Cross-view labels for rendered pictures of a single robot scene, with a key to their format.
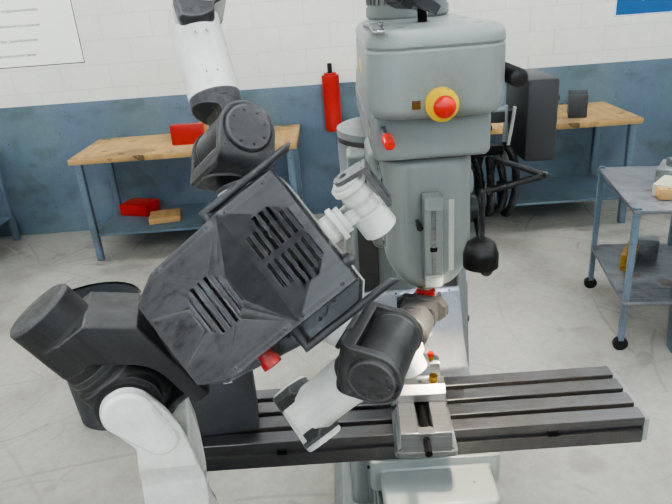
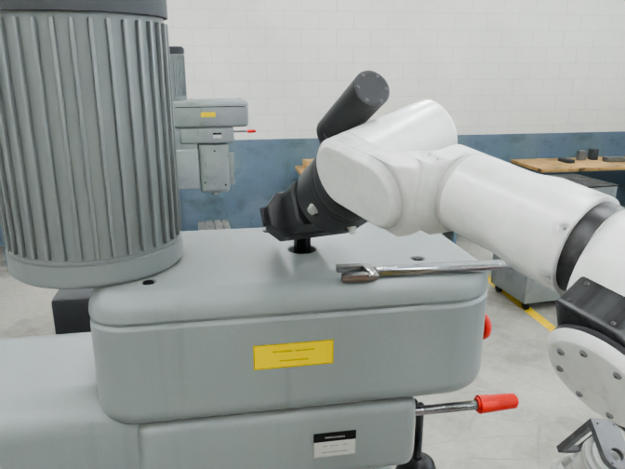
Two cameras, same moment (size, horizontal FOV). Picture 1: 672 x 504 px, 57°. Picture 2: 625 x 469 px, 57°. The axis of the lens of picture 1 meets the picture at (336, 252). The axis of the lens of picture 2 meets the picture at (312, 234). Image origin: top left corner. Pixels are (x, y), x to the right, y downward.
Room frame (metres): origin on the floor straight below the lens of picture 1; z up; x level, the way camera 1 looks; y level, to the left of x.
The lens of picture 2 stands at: (1.46, 0.49, 2.12)
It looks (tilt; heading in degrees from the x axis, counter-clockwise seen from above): 17 degrees down; 259
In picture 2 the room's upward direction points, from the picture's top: straight up
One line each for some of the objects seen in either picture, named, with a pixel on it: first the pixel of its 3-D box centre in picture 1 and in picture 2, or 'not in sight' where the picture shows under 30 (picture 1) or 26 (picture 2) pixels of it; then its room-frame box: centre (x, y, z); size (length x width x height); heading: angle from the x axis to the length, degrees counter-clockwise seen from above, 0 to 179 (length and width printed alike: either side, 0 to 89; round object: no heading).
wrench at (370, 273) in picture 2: (375, 27); (442, 267); (1.20, -0.10, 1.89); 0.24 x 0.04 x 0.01; 178
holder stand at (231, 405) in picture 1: (211, 390); not in sight; (1.34, 0.35, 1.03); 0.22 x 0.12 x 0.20; 97
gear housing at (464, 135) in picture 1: (421, 119); (272, 394); (1.39, -0.22, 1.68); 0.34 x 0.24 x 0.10; 179
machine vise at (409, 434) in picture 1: (419, 393); not in sight; (1.32, -0.19, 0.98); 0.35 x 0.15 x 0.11; 177
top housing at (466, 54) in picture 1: (421, 60); (291, 306); (1.36, -0.21, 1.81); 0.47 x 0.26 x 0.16; 179
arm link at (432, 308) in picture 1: (417, 317); not in sight; (1.26, -0.18, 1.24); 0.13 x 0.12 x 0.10; 68
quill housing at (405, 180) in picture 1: (425, 212); not in sight; (1.35, -0.22, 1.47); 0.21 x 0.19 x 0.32; 89
